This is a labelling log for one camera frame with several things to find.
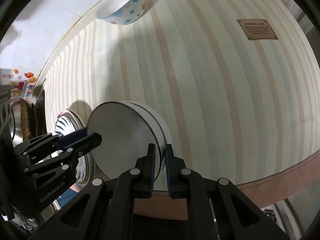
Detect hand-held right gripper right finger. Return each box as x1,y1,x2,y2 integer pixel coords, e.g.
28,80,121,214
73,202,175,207
164,143,288,240

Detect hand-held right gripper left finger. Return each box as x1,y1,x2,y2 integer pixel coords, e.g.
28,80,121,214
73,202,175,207
30,143,158,240

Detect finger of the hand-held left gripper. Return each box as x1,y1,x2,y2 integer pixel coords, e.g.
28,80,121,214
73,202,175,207
23,133,103,189
14,127,88,157

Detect white plate with blue stripes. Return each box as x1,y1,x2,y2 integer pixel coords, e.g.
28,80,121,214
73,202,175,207
54,109,95,185

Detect striped cat print table cloth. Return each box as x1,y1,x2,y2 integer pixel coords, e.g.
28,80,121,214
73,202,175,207
32,0,320,209

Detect white bowl with coloured dots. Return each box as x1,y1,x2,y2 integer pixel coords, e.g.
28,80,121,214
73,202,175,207
95,0,146,25

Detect colourful wall sticker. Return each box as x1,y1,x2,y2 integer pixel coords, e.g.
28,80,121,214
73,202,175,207
1,69,38,100

